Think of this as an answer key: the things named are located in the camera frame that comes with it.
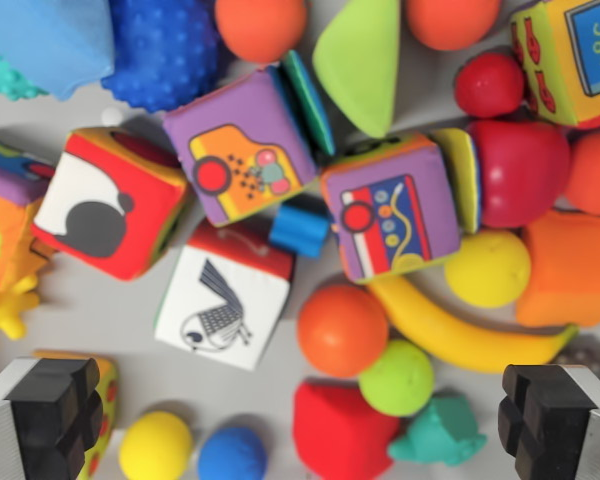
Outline small blue plastic piece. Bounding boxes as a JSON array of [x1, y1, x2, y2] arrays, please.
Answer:
[[268, 201, 331, 259]]

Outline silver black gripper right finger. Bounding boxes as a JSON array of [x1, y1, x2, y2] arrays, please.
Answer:
[[497, 363, 600, 480]]

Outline dark grey textured ball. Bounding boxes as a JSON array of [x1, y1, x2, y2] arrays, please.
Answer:
[[553, 339, 600, 387]]

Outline white fabric cube bird print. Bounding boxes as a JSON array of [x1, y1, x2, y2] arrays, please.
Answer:
[[153, 221, 296, 373]]

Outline red plastic apple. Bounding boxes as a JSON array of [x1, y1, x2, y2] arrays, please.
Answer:
[[466, 119, 573, 230]]

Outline red fabric beanbag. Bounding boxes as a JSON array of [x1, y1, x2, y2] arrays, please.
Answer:
[[292, 378, 402, 480]]

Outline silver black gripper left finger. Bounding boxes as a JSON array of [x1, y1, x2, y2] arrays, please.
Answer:
[[0, 356, 105, 480]]

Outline dark blue bumpy rubber ball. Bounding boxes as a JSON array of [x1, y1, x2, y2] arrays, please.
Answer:
[[101, 0, 222, 114]]

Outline light blue fabric pillow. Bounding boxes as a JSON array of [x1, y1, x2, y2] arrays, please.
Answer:
[[0, 0, 117, 102]]

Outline yellow fabric cube ABC book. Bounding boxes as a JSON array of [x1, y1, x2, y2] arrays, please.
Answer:
[[508, 0, 600, 130]]

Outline teal bumpy rubber ball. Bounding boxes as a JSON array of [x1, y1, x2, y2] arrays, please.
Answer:
[[0, 42, 50, 102]]

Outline yellow plastic banana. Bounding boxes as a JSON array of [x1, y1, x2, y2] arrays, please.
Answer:
[[366, 274, 581, 375]]

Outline orange fabric cube green circle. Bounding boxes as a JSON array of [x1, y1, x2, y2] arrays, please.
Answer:
[[0, 138, 57, 291]]

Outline blue foam ball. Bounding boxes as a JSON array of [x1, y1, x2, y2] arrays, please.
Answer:
[[196, 426, 269, 480]]

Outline green foam ball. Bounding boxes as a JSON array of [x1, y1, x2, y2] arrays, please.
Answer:
[[357, 339, 436, 418]]

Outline green fabric cone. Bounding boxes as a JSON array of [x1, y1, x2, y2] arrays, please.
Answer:
[[311, 0, 402, 141]]

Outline orange fabric block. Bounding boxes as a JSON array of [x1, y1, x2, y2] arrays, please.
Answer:
[[515, 209, 600, 329]]

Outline grey plastic bin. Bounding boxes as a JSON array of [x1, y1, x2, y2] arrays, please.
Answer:
[[0, 0, 600, 480]]

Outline teal rubber toy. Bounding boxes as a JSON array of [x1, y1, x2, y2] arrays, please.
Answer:
[[386, 394, 488, 468]]

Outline red fabric cube black shape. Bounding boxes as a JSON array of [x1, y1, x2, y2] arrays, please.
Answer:
[[31, 127, 189, 282]]

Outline yellow plastic lemon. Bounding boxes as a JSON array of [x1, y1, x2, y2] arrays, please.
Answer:
[[443, 229, 533, 309]]

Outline yellow fabric cube red circles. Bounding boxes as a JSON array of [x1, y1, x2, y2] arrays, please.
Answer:
[[32, 349, 121, 480]]

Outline small red ball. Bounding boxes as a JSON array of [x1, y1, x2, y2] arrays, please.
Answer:
[[453, 51, 527, 120]]

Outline purple fabric cube drum print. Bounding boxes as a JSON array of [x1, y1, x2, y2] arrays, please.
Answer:
[[320, 128, 483, 285]]

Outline yellow spiky rubber toy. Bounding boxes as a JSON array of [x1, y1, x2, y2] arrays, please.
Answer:
[[0, 273, 42, 348]]

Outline purple fabric cube shoe print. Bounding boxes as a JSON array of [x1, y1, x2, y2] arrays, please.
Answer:
[[161, 49, 337, 229]]

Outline orange foam ball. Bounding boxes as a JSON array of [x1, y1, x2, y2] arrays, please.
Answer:
[[214, 0, 309, 65], [404, 0, 504, 52], [296, 284, 391, 379], [562, 130, 600, 217]]

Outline yellow foam ball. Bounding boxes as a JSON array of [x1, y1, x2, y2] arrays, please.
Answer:
[[119, 410, 194, 480]]

